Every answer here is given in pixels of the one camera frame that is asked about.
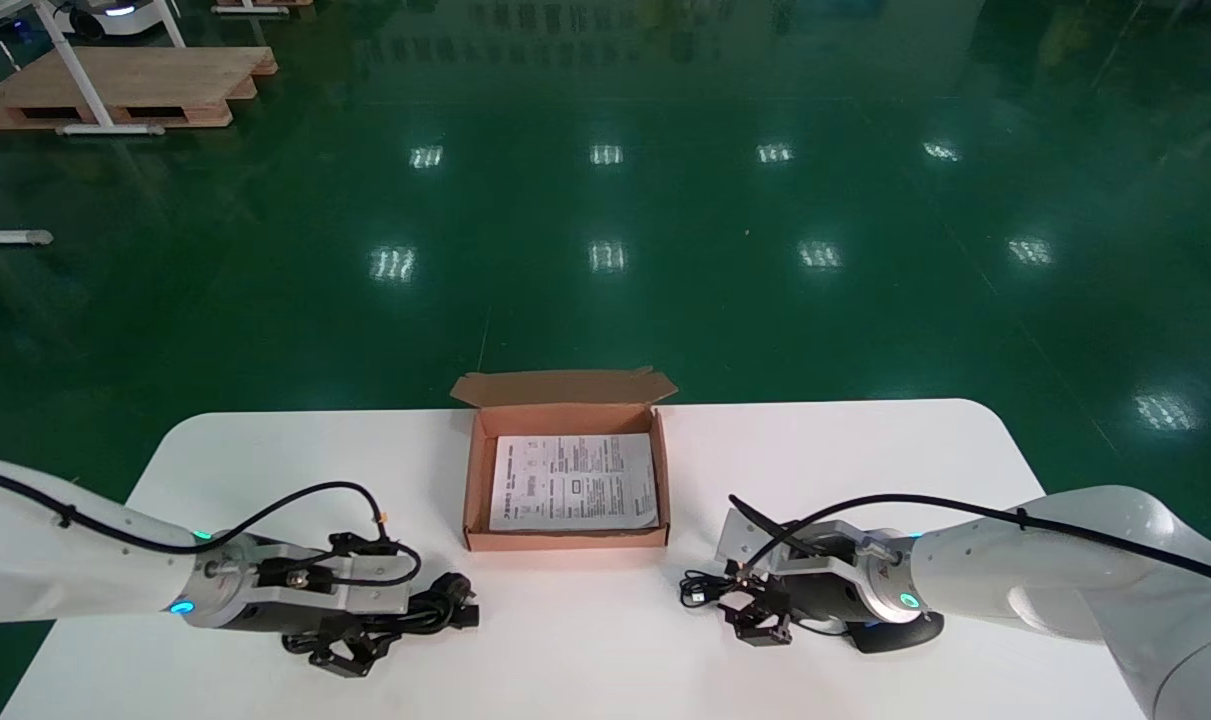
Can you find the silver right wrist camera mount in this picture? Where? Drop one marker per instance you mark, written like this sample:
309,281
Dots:
740,545

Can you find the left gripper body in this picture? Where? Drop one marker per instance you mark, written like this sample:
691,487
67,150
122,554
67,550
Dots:
275,610

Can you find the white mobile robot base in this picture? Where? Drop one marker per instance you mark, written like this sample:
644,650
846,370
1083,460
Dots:
115,20

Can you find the white metal table frame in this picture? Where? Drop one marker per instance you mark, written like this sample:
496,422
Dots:
105,129

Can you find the white printed manual sheet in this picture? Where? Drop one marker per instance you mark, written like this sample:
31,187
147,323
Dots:
575,480

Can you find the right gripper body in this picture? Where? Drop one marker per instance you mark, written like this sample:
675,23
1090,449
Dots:
825,595

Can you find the wooden pallet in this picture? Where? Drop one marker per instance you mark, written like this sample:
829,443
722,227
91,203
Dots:
145,80
260,3

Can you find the white metal table foot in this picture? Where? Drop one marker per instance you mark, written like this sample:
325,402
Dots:
5,238

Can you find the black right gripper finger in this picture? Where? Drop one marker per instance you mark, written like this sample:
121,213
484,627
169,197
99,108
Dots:
745,605
773,625

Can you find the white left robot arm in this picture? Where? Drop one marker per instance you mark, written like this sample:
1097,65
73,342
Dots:
45,570

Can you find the brown cardboard storage box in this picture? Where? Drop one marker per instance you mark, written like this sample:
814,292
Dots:
565,385

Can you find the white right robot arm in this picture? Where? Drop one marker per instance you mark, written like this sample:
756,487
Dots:
1015,570

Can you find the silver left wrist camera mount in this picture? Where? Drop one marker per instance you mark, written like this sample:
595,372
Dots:
375,598

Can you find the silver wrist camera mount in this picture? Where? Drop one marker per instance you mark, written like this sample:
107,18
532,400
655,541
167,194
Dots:
740,545
375,598

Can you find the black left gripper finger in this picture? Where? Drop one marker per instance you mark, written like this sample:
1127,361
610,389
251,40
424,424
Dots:
343,655
373,635

